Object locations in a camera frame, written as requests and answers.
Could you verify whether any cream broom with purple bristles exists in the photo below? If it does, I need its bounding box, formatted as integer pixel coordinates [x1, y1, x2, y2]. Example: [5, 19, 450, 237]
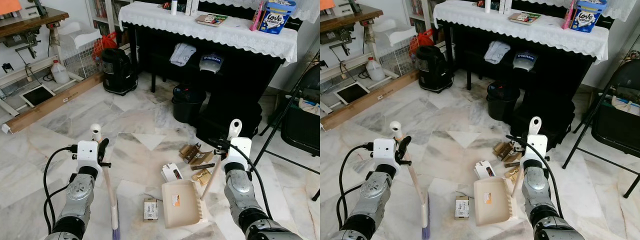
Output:
[389, 120, 432, 240]
[90, 123, 122, 240]

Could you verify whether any beige long-handled dustpan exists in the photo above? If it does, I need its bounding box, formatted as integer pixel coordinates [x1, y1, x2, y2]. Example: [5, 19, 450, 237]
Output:
[473, 116, 543, 227]
[161, 119, 244, 229]

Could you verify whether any small printed cardboard box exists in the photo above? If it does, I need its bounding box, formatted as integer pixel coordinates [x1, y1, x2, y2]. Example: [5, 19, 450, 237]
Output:
[143, 198, 159, 222]
[454, 196, 471, 220]

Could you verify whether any brown cardboard piece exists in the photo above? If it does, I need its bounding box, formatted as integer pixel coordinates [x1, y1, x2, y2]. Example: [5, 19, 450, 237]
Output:
[492, 141, 516, 160]
[179, 143, 203, 164]

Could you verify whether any black piano bench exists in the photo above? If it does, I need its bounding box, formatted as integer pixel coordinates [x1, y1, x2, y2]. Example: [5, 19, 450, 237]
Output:
[510, 92, 576, 149]
[196, 92, 263, 147]

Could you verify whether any white open carton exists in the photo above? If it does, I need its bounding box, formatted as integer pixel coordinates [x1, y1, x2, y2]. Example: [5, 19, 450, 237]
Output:
[474, 160, 497, 180]
[160, 163, 184, 183]

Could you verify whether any black lidded bucket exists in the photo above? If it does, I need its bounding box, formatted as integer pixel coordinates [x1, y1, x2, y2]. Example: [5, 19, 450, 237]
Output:
[171, 84, 207, 125]
[486, 81, 521, 122]

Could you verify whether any long wooden plank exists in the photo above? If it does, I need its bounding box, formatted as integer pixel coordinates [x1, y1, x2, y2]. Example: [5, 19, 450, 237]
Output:
[320, 70, 420, 132]
[1, 72, 105, 135]

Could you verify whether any white framed dark panel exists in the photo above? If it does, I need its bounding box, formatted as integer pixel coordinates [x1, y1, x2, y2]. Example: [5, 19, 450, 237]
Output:
[19, 84, 57, 108]
[334, 81, 372, 105]

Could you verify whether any black canister vacuum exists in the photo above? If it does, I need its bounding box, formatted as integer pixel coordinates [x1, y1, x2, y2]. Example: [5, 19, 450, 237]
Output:
[416, 45, 455, 94]
[101, 48, 138, 96]

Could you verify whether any clear plastic jug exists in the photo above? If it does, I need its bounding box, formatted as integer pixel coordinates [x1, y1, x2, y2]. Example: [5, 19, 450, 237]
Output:
[51, 60, 71, 85]
[366, 57, 387, 82]

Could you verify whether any black upright piano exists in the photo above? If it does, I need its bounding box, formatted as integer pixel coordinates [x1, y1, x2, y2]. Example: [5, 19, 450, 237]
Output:
[131, 20, 286, 108]
[445, 19, 598, 103]

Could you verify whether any black folding chair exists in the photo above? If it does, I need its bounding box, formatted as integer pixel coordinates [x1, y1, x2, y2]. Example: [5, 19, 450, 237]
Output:
[562, 59, 640, 199]
[255, 50, 321, 202]

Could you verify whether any white cap with blue print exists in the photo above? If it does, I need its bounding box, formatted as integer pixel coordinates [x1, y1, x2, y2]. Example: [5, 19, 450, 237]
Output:
[199, 53, 224, 74]
[512, 51, 538, 72]

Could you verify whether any white and blue bag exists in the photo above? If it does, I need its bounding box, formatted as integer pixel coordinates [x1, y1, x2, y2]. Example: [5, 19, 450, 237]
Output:
[611, 95, 640, 117]
[298, 97, 321, 115]

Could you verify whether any red plastic bag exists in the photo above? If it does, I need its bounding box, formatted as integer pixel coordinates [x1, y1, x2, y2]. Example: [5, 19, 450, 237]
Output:
[92, 32, 118, 58]
[409, 29, 435, 56]

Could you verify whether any white folded garment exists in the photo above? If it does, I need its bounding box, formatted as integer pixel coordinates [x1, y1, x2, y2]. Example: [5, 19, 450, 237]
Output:
[483, 41, 511, 65]
[169, 43, 197, 67]

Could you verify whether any white plastic baby seat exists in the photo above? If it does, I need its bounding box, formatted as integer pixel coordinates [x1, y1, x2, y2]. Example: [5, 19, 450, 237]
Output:
[372, 19, 416, 47]
[57, 21, 101, 50]

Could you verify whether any white lace cloth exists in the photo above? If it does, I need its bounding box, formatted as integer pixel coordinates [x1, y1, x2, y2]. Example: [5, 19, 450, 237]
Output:
[118, 1, 299, 66]
[433, 0, 610, 63]

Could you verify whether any green picture book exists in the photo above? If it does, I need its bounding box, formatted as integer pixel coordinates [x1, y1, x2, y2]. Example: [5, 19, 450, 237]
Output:
[195, 14, 228, 27]
[508, 12, 542, 25]

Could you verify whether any white bookshelf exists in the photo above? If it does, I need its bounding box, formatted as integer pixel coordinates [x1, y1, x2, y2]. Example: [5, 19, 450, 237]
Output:
[85, 0, 132, 36]
[402, 0, 441, 32]

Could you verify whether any brown wooden desk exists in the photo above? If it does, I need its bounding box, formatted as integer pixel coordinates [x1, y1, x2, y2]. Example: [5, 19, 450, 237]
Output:
[320, 5, 384, 36]
[0, 7, 70, 40]

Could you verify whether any pink slim package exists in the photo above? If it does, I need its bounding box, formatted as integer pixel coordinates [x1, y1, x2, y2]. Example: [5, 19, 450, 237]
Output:
[250, 0, 266, 32]
[562, 0, 577, 30]

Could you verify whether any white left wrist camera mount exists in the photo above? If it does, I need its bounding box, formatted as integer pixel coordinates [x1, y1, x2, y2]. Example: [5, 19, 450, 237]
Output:
[76, 140, 100, 169]
[372, 138, 397, 169]

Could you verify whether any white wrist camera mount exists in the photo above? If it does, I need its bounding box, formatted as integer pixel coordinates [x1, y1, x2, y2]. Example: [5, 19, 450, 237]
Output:
[76, 140, 100, 169]
[226, 137, 252, 165]
[525, 134, 549, 163]
[372, 138, 397, 169]

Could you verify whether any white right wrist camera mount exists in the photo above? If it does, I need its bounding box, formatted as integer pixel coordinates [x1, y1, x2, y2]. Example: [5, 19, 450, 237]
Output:
[226, 137, 252, 165]
[525, 134, 549, 163]

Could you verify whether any white wire cage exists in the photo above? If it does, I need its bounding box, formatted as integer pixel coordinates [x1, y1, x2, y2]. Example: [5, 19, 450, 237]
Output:
[386, 35, 419, 77]
[60, 37, 106, 80]

